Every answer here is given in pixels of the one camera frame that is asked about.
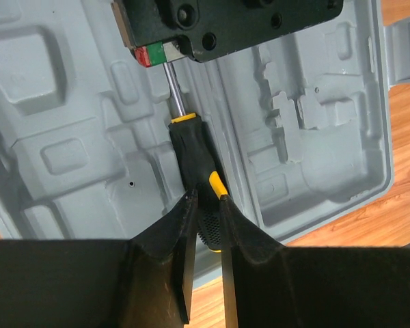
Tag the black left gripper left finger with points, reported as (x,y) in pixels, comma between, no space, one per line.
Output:
(145,281)

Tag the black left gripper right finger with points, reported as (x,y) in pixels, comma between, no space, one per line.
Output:
(267,284)

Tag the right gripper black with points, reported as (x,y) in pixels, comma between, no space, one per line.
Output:
(157,32)

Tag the flathead screwdriver black yellow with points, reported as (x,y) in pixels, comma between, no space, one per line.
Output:
(197,163)

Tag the grey plastic tool case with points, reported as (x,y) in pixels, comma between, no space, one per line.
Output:
(300,124)

